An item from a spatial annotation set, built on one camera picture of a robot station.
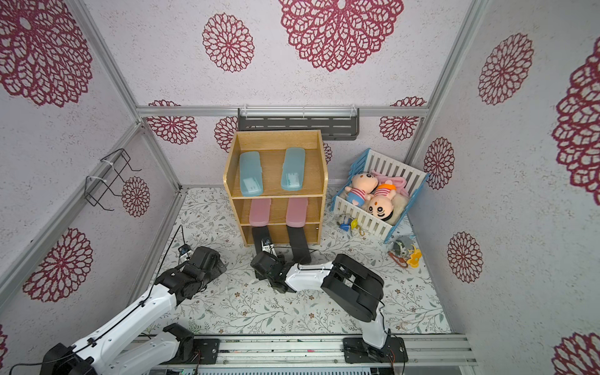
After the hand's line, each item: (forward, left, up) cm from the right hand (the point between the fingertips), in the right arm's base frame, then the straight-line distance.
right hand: (270, 259), depth 93 cm
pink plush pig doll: (+32, -39, +10) cm, 51 cm away
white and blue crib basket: (+33, -61, +13) cm, 71 cm away
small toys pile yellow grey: (+3, -54, -2) cm, 54 cm away
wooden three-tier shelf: (+31, -1, +32) cm, 45 cm away
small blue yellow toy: (+18, -34, 0) cm, 39 cm away
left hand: (-8, +20, +6) cm, 22 cm away
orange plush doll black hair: (+21, -45, +9) cm, 50 cm away
